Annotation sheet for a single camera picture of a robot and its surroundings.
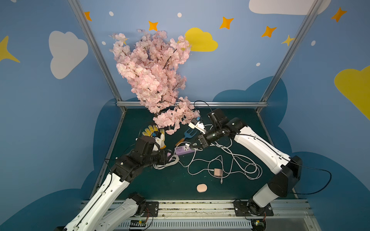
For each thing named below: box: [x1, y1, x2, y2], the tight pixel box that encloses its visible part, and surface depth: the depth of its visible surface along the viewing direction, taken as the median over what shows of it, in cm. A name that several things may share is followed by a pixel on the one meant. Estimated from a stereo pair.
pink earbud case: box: [196, 183, 208, 193], surface depth 82 cm
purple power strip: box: [174, 145, 196, 156], surface depth 96 cm
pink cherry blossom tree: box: [109, 29, 200, 135], surface depth 73 cm
